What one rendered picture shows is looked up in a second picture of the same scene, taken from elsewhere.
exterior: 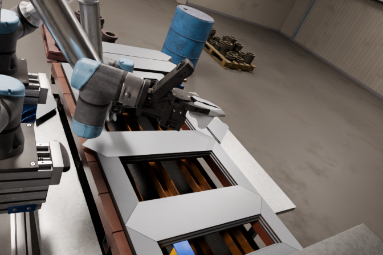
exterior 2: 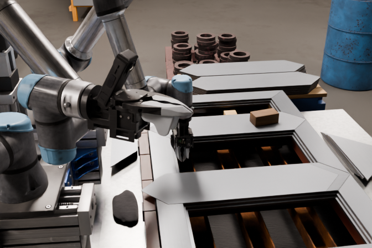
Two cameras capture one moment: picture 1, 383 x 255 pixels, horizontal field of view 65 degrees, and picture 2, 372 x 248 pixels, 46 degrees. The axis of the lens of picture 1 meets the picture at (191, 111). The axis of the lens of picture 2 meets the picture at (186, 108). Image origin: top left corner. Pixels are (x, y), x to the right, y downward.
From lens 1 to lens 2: 48 cm
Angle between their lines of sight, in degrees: 31
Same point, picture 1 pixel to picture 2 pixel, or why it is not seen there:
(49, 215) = not seen: outside the picture
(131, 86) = (70, 95)
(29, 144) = (53, 186)
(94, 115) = (49, 136)
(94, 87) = (37, 103)
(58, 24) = (21, 46)
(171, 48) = (334, 54)
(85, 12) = (108, 29)
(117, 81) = (55, 91)
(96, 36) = not seen: hidden behind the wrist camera
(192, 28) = (361, 17)
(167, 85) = (106, 86)
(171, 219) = not seen: outside the picture
